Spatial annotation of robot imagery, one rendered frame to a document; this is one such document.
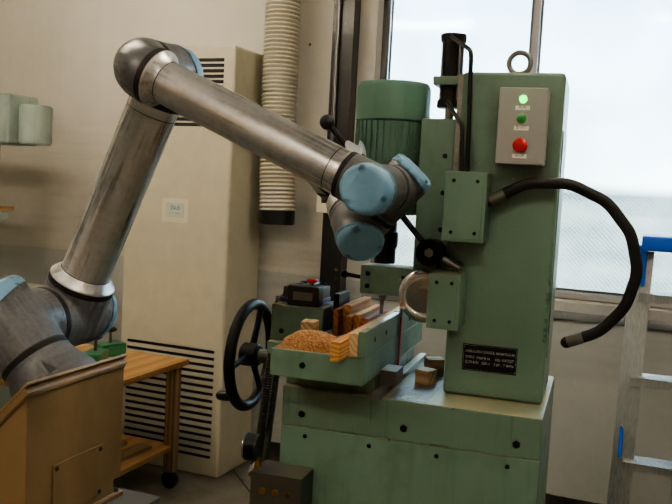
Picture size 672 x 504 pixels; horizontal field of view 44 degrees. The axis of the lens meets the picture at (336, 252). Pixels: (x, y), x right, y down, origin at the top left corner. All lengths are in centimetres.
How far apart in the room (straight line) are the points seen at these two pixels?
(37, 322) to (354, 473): 75
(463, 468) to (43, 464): 85
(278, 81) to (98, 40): 111
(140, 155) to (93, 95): 241
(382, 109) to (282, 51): 160
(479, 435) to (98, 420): 80
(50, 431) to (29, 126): 231
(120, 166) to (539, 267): 93
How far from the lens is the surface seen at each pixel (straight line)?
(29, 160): 446
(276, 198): 344
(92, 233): 189
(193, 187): 350
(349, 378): 175
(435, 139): 191
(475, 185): 177
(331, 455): 190
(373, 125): 194
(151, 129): 181
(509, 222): 184
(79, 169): 425
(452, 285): 178
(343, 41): 349
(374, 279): 199
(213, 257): 346
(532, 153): 178
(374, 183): 142
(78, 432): 178
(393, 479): 188
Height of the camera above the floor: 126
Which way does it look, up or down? 5 degrees down
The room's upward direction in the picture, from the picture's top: 3 degrees clockwise
